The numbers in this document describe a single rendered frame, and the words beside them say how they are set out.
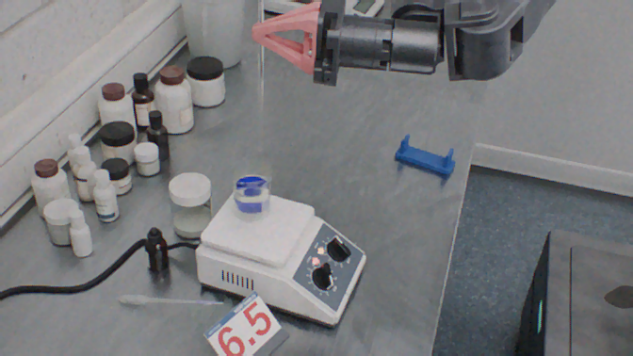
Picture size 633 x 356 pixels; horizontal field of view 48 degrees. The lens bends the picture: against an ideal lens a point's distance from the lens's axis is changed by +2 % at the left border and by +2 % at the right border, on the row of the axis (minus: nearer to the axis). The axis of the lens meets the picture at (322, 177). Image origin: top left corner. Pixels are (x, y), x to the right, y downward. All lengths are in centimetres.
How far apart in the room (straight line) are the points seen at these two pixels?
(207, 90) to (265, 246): 48
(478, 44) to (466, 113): 62
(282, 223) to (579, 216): 163
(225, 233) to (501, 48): 41
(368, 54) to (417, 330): 37
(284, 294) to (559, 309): 81
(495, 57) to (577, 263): 98
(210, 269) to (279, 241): 10
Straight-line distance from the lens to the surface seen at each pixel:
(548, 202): 245
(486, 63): 78
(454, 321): 198
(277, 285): 90
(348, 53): 77
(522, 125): 245
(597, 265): 171
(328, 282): 90
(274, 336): 91
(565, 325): 156
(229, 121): 129
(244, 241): 91
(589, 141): 248
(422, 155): 121
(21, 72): 116
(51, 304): 99
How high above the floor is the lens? 146
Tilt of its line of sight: 38 degrees down
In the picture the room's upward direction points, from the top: 4 degrees clockwise
